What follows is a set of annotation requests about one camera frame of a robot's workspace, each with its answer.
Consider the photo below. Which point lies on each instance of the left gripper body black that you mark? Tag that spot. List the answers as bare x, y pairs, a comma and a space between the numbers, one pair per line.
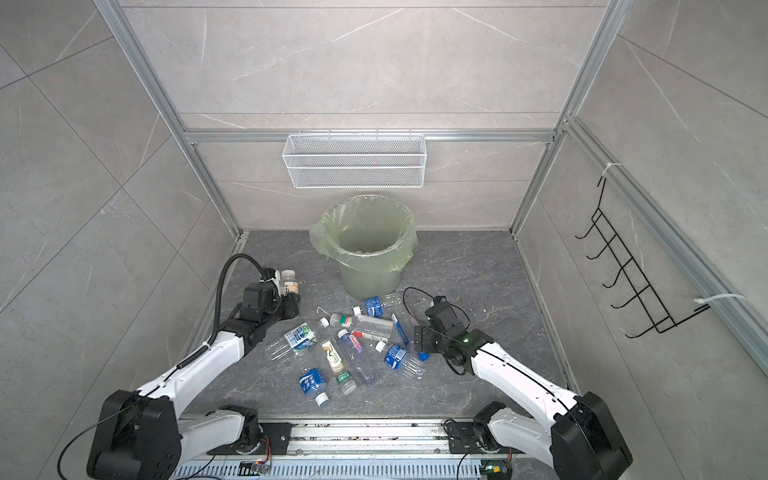
285, 309

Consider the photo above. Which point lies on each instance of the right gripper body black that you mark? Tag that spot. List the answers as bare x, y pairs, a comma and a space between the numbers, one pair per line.
430, 341

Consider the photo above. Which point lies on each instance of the clear bottle orange white label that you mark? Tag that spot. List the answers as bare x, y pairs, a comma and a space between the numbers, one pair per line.
289, 283

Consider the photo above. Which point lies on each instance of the pocari bottle blue label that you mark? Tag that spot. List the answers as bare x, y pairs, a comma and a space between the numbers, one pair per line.
313, 384
398, 359

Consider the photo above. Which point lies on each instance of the bottle with green blue label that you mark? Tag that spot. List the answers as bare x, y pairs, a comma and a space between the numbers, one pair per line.
294, 342

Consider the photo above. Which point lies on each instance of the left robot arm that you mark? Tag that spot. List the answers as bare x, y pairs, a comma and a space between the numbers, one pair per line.
142, 434

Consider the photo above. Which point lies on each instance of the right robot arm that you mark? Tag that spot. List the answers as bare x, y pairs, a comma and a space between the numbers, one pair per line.
574, 434

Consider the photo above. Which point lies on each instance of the Pocari bottle near bin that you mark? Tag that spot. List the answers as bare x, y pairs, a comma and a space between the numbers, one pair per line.
378, 306

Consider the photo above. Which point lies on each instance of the mesh bin with green bag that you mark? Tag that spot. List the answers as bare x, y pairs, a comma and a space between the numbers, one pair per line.
371, 238

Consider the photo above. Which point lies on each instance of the square clear bottle green band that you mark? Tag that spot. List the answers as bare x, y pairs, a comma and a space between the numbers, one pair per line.
372, 328

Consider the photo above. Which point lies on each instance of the Ganten bottle purple label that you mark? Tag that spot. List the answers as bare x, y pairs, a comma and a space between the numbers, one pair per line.
353, 351

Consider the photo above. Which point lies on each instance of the bottle with tan label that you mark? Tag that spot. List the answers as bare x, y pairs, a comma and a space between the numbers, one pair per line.
333, 357

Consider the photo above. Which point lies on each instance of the Pocari bottle front blue label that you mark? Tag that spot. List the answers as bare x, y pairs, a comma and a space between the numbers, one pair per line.
313, 384

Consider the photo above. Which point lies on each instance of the small green label bottle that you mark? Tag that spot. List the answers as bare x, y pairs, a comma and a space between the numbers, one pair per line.
346, 382

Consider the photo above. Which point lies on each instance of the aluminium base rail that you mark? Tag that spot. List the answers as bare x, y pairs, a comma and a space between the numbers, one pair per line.
347, 449

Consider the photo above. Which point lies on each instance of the white wire wall basket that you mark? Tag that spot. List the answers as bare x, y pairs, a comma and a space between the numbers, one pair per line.
355, 161

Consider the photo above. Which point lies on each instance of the black wire hook rack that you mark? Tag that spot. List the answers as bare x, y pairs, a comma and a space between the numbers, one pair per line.
630, 272

